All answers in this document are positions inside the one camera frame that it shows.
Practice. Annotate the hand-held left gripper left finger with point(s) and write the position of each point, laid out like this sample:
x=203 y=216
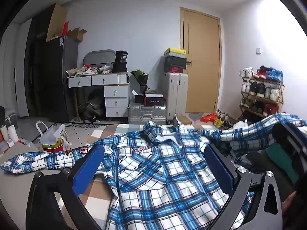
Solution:
x=87 y=170

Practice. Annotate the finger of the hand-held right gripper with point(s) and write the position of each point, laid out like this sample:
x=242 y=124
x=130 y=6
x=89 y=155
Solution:
x=291 y=136

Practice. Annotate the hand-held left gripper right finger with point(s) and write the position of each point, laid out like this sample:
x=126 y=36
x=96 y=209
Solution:
x=219 y=170

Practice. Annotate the blue plaid shirt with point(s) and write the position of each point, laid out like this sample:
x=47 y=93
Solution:
x=156 y=172

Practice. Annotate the green cloth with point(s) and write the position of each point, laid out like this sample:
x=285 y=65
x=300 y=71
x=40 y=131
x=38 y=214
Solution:
x=283 y=160

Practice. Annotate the dotted floor rug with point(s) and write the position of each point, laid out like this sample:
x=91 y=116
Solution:
x=76 y=131

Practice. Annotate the dark olive cloth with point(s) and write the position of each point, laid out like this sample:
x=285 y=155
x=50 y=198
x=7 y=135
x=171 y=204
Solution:
x=259 y=160

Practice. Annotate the wooden shoe rack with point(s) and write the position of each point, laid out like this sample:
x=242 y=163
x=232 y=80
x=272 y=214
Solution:
x=281 y=95

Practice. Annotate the yellow black bag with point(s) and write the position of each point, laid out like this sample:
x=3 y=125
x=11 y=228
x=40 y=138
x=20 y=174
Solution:
x=220 y=121

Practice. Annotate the white plastic bag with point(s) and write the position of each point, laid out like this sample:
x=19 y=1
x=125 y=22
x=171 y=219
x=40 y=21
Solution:
x=239 y=124

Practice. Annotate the red plastic bag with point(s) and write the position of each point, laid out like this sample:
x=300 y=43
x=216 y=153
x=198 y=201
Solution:
x=208 y=117

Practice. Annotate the brown cardboard box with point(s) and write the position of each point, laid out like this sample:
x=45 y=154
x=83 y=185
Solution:
x=185 y=119

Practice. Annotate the silver suitcase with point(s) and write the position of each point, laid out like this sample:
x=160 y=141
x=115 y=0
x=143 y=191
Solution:
x=146 y=115

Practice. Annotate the white desk with drawers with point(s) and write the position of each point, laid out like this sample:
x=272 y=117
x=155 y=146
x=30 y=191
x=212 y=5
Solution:
x=116 y=93

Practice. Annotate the white upright suitcase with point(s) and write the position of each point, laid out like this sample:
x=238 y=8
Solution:
x=176 y=93

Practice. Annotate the small open black box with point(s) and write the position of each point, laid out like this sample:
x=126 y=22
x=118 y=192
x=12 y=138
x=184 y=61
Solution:
x=139 y=98

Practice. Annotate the black red striped shoe box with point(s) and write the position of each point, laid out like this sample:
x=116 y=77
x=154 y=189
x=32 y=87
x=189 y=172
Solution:
x=154 y=100

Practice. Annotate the black refrigerator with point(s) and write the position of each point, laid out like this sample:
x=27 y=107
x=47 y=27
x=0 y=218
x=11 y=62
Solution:
x=50 y=81

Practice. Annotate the pile of desk clutter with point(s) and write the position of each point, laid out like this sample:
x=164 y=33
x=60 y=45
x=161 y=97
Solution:
x=88 y=70

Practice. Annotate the wooden door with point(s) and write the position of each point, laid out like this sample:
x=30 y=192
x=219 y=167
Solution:
x=201 y=64

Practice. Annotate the dark wrapped flower bouquet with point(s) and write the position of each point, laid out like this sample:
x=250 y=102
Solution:
x=140 y=76

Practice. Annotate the tall black box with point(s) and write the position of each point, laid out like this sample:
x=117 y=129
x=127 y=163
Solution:
x=120 y=63

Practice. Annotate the grey rounded chair back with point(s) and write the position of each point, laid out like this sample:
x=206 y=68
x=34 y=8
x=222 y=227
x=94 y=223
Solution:
x=100 y=56

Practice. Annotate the yellow shoe box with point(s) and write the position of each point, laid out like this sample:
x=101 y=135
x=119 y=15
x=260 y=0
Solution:
x=175 y=52

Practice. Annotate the small open cardboard box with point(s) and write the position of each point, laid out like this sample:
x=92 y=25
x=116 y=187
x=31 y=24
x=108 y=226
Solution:
x=77 y=34

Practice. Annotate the red paper bag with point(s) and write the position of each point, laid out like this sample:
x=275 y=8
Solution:
x=65 y=30

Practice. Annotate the large flat cardboard box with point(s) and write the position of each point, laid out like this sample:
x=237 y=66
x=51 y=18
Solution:
x=56 y=21

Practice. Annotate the white wall switch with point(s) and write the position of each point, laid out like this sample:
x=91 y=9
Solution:
x=258 y=50

